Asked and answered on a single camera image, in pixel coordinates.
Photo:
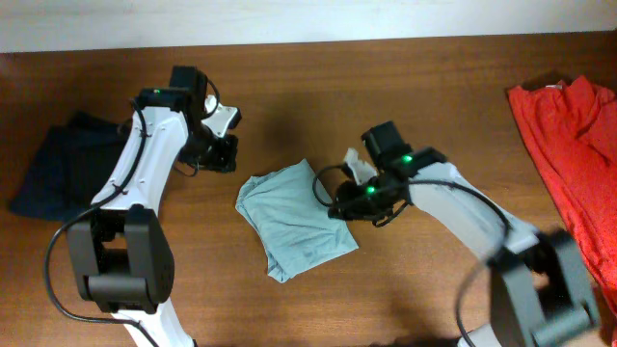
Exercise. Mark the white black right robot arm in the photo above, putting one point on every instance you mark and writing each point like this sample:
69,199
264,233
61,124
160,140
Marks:
540,294

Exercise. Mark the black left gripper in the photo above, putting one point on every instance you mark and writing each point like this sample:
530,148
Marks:
225,161

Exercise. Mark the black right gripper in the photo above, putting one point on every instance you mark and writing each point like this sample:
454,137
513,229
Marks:
352,207

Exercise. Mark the dark navy folded garment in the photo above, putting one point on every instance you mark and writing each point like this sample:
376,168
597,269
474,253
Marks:
70,168

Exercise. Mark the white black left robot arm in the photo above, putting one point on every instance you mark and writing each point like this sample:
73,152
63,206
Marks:
120,257

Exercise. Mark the light blue t-shirt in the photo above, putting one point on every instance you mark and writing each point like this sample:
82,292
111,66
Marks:
294,228

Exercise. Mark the red garment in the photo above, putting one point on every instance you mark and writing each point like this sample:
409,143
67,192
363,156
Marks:
569,131

